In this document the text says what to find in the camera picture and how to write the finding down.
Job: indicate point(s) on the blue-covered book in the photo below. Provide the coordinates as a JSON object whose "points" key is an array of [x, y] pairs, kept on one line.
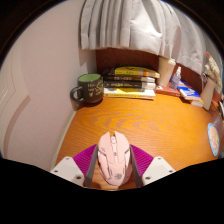
{"points": [[188, 91]]}

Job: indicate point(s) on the pink computer mouse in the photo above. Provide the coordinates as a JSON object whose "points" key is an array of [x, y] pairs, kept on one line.
{"points": [[113, 160]]}

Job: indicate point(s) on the small clear spray bottle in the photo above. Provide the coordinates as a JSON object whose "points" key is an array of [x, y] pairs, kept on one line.
{"points": [[175, 80]]}

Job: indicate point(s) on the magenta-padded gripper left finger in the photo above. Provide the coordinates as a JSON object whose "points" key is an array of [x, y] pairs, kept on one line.
{"points": [[68, 168]]}

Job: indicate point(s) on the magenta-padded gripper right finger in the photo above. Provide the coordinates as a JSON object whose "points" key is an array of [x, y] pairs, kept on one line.
{"points": [[156, 168]]}

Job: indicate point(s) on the round blue-rimmed mouse pad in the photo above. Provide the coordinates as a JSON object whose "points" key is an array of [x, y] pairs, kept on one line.
{"points": [[213, 140]]}

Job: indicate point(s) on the orange-covered book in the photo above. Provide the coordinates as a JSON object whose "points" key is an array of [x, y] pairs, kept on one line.
{"points": [[197, 102]]}

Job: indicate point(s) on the dark mug with green inside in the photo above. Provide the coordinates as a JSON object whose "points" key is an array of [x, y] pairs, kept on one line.
{"points": [[90, 88]]}

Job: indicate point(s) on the white ceramic vase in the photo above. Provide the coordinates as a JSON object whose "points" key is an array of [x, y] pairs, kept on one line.
{"points": [[207, 95]]}

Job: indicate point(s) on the flat red notebook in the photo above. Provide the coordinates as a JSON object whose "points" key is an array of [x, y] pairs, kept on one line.
{"points": [[165, 90]]}

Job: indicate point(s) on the white pleated curtain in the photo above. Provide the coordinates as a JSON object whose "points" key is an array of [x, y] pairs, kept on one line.
{"points": [[133, 23]]}

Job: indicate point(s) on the yellow-spined thick book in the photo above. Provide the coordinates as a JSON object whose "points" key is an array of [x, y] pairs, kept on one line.
{"points": [[130, 93]]}

